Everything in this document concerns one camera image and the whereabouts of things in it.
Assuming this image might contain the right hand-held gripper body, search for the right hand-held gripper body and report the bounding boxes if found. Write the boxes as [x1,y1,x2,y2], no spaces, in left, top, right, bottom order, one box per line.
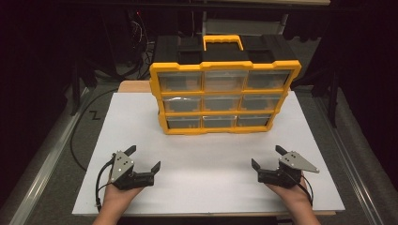
[257,150,321,189]

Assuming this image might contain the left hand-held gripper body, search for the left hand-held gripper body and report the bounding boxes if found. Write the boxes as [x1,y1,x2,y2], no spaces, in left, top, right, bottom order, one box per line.
[109,150,156,191]

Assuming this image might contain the person's right hand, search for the person's right hand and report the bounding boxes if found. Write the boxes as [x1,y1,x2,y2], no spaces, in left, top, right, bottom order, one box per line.
[265,177,313,211]

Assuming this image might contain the person's left hand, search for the person's left hand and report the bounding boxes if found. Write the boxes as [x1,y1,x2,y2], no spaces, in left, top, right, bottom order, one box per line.
[101,182,145,214]

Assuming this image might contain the set of clear plastic drawers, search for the set of clear plastic drawers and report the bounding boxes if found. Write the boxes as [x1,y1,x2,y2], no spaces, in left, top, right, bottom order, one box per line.
[157,70,292,129]

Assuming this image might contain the black metal stand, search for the black metal stand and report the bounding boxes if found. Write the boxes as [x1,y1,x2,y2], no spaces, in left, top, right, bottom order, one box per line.
[312,67,349,129]
[69,57,99,117]

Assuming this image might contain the yellow and black drawer organizer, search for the yellow and black drawer organizer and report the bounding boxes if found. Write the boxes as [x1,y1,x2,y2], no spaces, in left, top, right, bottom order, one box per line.
[149,34,303,136]

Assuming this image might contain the grey background panel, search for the grey background panel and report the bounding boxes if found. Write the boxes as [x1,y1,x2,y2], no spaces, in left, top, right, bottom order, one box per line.
[201,11,289,38]

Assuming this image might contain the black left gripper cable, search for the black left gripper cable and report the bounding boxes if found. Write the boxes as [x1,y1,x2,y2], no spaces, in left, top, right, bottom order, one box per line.
[95,156,116,214]

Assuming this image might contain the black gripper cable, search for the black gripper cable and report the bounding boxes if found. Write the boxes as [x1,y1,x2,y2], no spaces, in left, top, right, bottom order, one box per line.
[95,156,116,214]
[297,173,314,207]

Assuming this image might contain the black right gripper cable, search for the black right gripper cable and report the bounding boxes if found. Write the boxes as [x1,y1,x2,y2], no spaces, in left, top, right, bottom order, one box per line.
[297,173,314,207]

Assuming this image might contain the metal floor rail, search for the metal floor rail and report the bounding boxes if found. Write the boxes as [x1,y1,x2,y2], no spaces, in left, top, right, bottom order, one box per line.
[313,93,387,225]
[6,87,92,225]

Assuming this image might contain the black floor cable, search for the black floor cable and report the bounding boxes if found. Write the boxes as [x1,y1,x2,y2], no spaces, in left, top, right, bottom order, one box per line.
[69,88,120,172]

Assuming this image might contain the bundle of background cables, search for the bundle of background cables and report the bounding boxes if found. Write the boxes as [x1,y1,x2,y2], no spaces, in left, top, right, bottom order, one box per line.
[126,10,157,80]

